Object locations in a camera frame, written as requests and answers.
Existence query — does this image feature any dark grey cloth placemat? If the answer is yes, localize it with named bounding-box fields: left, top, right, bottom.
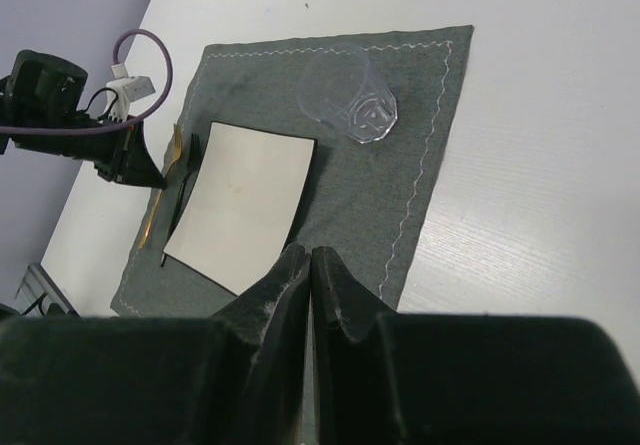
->
left=111, top=26, right=473, bottom=317

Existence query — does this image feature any white square plate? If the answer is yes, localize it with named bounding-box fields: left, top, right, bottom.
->
left=163, top=122, right=317, bottom=295

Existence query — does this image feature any gold fork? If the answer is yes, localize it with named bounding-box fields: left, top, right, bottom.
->
left=138, top=123, right=184, bottom=249

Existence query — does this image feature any dark handled silver fork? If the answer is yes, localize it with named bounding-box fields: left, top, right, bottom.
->
left=167, top=133, right=203, bottom=239

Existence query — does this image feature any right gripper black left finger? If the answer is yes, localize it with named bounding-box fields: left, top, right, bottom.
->
left=1, top=245, right=310, bottom=444

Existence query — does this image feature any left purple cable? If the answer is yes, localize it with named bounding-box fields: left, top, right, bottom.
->
left=0, top=28, right=175, bottom=139

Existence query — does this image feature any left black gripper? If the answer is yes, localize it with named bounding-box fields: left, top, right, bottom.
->
left=1, top=50, right=167, bottom=189

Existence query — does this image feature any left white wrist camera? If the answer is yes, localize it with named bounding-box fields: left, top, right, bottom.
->
left=104, top=76, right=156, bottom=122

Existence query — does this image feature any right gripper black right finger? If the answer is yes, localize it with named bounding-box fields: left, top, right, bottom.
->
left=311, top=247, right=639, bottom=444

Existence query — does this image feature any clear plastic cup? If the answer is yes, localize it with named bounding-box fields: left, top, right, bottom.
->
left=297, top=42, right=398, bottom=144

